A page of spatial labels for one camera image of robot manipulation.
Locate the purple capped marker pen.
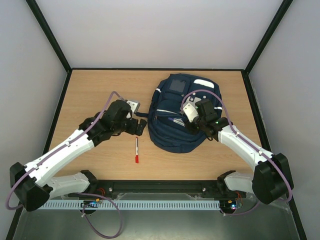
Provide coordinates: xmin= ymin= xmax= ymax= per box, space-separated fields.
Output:
xmin=168 ymin=117 xmax=185 ymax=126

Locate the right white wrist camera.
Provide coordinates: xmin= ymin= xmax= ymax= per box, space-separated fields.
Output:
xmin=182 ymin=101 xmax=199 ymax=123

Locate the black frame post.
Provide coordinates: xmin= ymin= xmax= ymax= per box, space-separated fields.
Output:
xmin=25 ymin=0 xmax=73 ymax=71
xmin=244 ymin=0 xmax=293 ymax=75

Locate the navy blue student backpack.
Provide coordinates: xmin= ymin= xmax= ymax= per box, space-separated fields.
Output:
xmin=135 ymin=73 xmax=223 ymax=154

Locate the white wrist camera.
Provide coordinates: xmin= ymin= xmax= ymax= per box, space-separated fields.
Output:
xmin=125 ymin=99 xmax=141 ymax=114
xmin=182 ymin=101 xmax=199 ymax=123

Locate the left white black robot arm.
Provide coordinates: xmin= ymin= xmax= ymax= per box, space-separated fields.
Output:
xmin=9 ymin=99 xmax=147 ymax=212

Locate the black frame post right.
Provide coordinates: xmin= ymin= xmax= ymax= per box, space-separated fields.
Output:
xmin=244 ymin=0 xmax=293 ymax=75

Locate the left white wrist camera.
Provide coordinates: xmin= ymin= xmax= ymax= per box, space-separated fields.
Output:
xmin=125 ymin=99 xmax=141 ymax=114

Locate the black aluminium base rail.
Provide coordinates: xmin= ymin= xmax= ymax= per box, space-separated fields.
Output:
xmin=24 ymin=178 xmax=291 ymax=200

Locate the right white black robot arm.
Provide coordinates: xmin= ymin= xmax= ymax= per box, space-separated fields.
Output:
xmin=182 ymin=97 xmax=294 ymax=205

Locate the black frame post left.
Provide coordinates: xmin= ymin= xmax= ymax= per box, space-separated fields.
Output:
xmin=25 ymin=0 xmax=73 ymax=71

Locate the red marker pen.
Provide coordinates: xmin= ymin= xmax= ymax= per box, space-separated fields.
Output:
xmin=135 ymin=137 xmax=139 ymax=164

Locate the light blue slotted cable duct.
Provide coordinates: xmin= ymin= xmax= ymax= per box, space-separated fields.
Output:
xmin=40 ymin=199 xmax=220 ymax=211

